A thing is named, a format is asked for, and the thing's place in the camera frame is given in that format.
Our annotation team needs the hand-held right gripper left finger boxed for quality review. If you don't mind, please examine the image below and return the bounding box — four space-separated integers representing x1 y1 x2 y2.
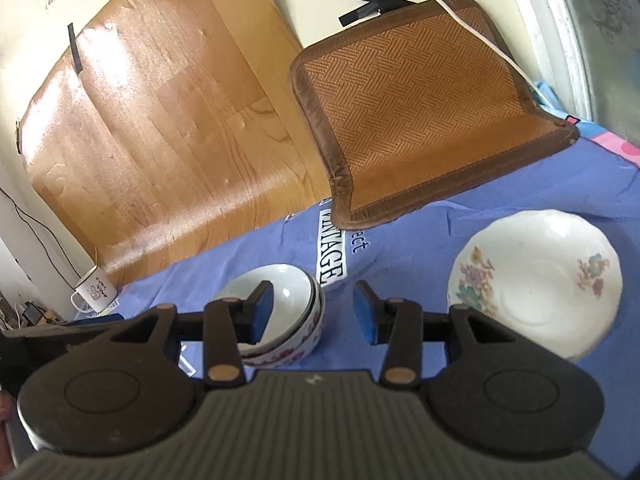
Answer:
110 281 276 391

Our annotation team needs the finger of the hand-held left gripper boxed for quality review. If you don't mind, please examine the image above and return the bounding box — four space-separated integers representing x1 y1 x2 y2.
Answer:
59 312 126 335

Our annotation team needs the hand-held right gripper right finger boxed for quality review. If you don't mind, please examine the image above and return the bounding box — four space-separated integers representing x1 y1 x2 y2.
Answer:
353 281 518 391

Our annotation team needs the white bowl with red pattern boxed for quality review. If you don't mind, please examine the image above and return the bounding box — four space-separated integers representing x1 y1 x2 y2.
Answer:
216 263 322 348

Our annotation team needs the white floral plate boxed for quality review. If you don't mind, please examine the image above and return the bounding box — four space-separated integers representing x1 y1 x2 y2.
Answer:
446 209 624 364

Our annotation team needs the white enamel mug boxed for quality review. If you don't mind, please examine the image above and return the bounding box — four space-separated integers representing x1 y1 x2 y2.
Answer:
69 265 122 313

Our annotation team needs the blue printed bed sheet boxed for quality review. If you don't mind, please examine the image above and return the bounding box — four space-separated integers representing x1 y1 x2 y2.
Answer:
65 127 640 480

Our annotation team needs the brown woven mat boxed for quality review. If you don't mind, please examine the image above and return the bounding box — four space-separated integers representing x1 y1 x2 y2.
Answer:
288 0 581 231

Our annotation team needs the black tape strip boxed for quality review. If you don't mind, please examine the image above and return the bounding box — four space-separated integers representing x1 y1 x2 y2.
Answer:
67 23 84 74

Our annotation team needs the pink dotted cloth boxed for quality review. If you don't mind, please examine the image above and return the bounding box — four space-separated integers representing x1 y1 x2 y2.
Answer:
592 127 640 168

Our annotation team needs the frosted window pane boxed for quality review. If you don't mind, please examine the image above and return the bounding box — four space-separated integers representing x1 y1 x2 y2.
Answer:
552 0 640 138

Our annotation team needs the thin black cable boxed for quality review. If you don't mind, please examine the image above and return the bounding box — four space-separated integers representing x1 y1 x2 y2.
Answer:
0 186 98 267

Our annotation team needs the wood-pattern wall board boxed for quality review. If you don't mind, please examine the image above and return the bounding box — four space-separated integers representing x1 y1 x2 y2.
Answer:
16 0 347 287

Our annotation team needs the white cable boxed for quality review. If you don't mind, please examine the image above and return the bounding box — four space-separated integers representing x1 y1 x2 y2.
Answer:
382 0 547 105

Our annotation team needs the white window frame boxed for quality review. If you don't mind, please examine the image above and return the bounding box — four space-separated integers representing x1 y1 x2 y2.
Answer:
527 0 597 123

